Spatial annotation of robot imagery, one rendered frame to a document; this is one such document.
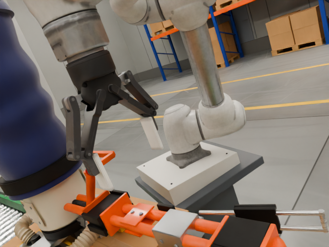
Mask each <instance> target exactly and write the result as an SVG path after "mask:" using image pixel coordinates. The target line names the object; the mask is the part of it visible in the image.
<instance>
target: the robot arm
mask: <svg viewBox="0 0 329 247"><path fill-rule="evenodd" d="M23 1H24V3H25V5H26V6H27V8H28V10H29V11H30V13H31V14H32V15H33V16H34V17H35V18H36V20H37V21H38V23H39V24H40V26H41V28H42V30H43V31H44V35H45V36H46V38H47V40H48V42H49V44H50V46H51V48H52V51H53V53H54V55H55V57H56V59H57V61H58V62H65V61H67V63H68V64H67V65H66V69H67V71H68V74H69V76H70V78H71V80H72V82H73V84H74V85H75V87H76V88H77V95H76V96H69V97H66V98H63V99H62V105H63V107H64V110H65V113H66V149H67V159H68V160H71V161H79V160H82V162H83V164H84V166H85V168H86V170H87V172H88V174H89V175H91V176H95V177H96V179H97V181H98V183H99V185H100V187H101V189H102V190H107V191H113V190H114V187H113V185H112V183H111V181H110V179H109V177H108V174H107V172H106V170H105V168H104V166H103V164H102V162H101V160H100V158H99V156H98V154H97V153H93V149H94V142H95V137H96V132H97V126H98V121H99V117H100V116H101V114H102V111H105V110H107V109H109V108H110V107H111V106H112V105H116V104H118V103H120V104H122V105H123V106H125V107H127V108H128V109H130V110H132V111H133V112H135V113H137V114H138V115H140V116H142V117H143V118H140V122H141V124H142V127H143V129H144V131H145V134H146V136H147V139H148V141H149V144H150V146H151V148H152V149H163V148H164V147H163V144H162V142H161V140H160V137H159V134H158V132H157V130H158V127H157V124H156V121H155V119H154V116H156V115H157V112H156V110H157V109H158V105H157V103H156V102H155V101H154V100H153V99H152V97H151V96H150V95H149V94H148V93H147V92H146V91H145V90H144V89H143V88H142V87H141V86H140V85H139V84H138V83H137V82H136V80H135V78H134V76H133V74H132V72H131V71H130V70H128V71H125V72H122V73H119V76H117V74H116V72H115V69H116V67H115V64H114V62H113V59H112V57H111V55H110V52H109V51H107V49H106V50H105V49H104V47H105V46H107V45H108V44H109V42H110V41H109V38H108V36H107V33H106V31H105V28H104V26H103V24H102V21H101V19H100V15H99V13H98V11H97V8H96V5H97V4H98V3H100V2H101V1H102V0H23ZM215 2H216V0H110V6H111V8H112V10H113V11H114V12H115V13H116V14H117V15H118V16H119V17H120V18H121V19H122V20H123V21H125V22H127V23H128V24H131V25H145V24H153V23H158V22H163V21H166V20H171V22H172V23H173V25H174V26H175V27H176V28H177V29H178V30H179V31H180V34H181V37H182V40H183V43H184V46H185V49H186V52H187V55H188V59H189V62H190V65H191V68H192V72H193V75H194V78H195V81H196V84H197V87H198V90H199V94H200V97H201V101H200V102H199V109H197V110H191V109H190V107H189V106H187V105H184V104H177V105H174V106H172V107H170V108H168V109H166V110H165V113H164V119H163V128H164V134H165V137H166V141H167V143H168V146H169V148H170V151H171V155H170V156H168V157H167V158H166V160H167V161H170V162H172V163H173V164H175V165H177V166H178V167H179V168H180V169H183V168H185V167H187V166H188V165H190V164H192V163H194V162H196V161H198V160H200V159H202V158H204V157H206V156H209V155H211V151H210V150H205V149H203V148H201V145H200V142H201V141H203V140H207V139H214V138H219V137H223V136H227V135H230V134H233V133H235V132H237V131H238V130H240V129H241V128H243V127H244V125H245V124H246V114H245V109H244V106H243V105H242V104H241V103H240V102H238V101H236V100H231V98H230V96H229V95H227V94H225V93H224V92H223V89H222V85H221V81H220V77H219V73H218V68H217V64H216V60H215V55H214V51H213V47H212V42H211V37H210V33H209V29H208V25H207V20H208V17H209V9H210V6H212V5H213V4H214V3H215ZM121 85H124V87H125V88H126V89H127V90H128V91H129V92H130V93H131V94H132V95H133V96H134V97H135V98H136V99H137V100H135V99H134V98H132V97H130V95H129V94H128V93H127V92H125V91H123V90H122V89H121ZM81 102H82V103H84V104H85V105H86V107H85V112H84V116H85V119H84V125H83V130H82V135H81V120H80V109H79V108H80V106H81Z"/></svg>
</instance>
